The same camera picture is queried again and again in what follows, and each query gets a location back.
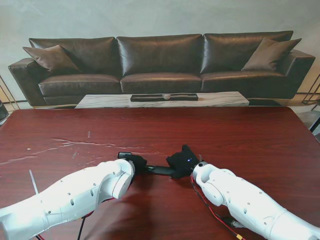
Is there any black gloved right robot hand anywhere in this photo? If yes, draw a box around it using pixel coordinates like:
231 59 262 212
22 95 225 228
166 144 202 180

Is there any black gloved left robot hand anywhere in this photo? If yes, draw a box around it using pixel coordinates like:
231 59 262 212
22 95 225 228
126 154 148 176

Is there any black remote control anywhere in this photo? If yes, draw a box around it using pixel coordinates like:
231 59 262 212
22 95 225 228
146 164 176 179

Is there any black decorative tray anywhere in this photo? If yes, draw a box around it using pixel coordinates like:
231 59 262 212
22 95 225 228
129 93 200 103

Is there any white marble coffee table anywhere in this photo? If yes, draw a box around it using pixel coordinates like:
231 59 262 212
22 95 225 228
74 91 251 109

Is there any dark brown leather sofa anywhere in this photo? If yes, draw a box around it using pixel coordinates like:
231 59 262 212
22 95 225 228
8 30 317 107

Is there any white zip tie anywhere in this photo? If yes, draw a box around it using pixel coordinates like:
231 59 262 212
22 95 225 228
28 169 40 195

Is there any brown throw cushion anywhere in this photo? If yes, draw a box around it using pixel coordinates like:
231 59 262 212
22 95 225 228
22 44 82 74
241 38 303 72

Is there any dark object beside table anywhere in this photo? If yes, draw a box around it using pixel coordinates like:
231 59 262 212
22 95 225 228
0 101 10 123

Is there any grey network cable plug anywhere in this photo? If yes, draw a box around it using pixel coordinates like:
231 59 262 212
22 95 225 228
222 216 245 229

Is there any red black right arm cable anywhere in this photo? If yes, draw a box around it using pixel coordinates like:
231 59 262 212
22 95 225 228
189 173 246 240

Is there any gold metal side table frame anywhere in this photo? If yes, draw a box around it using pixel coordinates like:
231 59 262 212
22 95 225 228
0 74 28 111

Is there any black metal side table frame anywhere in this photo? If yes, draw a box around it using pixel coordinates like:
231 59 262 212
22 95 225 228
296 74 320 111

